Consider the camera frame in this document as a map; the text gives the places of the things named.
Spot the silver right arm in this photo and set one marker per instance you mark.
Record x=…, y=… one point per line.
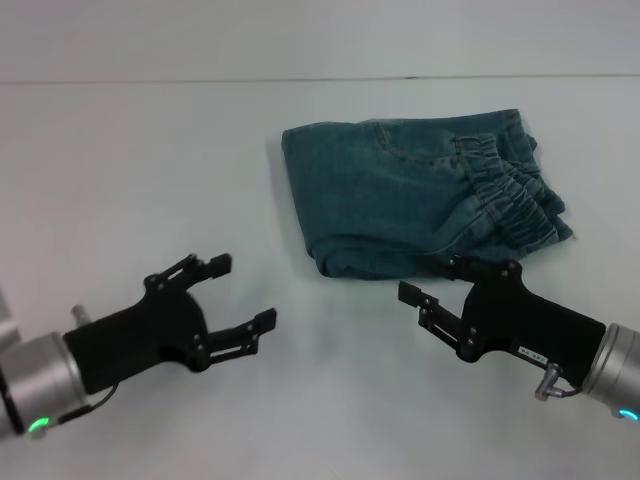
x=620, y=370

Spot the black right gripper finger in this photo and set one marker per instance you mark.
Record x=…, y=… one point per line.
x=435, y=315
x=472, y=269

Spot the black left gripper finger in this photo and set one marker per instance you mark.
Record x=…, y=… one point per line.
x=240, y=335
x=220, y=265

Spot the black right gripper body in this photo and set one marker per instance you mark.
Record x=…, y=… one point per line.
x=525, y=320

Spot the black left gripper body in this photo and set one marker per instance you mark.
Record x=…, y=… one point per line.
x=145, y=330

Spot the blue denim shorts with print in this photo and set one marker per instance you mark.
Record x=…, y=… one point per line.
x=375, y=200

